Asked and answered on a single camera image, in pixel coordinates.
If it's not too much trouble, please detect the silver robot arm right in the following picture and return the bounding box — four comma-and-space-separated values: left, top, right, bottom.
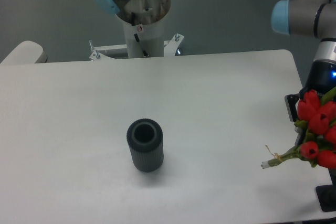
271, 0, 335, 122

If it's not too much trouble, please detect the white pedestal base frame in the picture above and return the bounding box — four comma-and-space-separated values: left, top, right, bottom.
89, 33, 185, 61

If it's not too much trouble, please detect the black table clamp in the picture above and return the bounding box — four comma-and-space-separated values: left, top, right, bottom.
316, 169, 335, 212

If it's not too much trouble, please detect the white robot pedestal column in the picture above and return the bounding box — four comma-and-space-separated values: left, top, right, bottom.
117, 0, 171, 54

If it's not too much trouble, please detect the white chair backrest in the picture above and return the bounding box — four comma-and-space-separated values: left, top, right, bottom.
1, 40, 48, 66

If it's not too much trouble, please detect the dark grey ribbed vase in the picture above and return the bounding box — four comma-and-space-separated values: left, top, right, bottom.
127, 119, 164, 173

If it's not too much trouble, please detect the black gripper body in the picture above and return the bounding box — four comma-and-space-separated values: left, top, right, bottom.
284, 60, 336, 151

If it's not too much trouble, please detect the red tulip bouquet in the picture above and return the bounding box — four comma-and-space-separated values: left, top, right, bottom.
261, 88, 335, 169

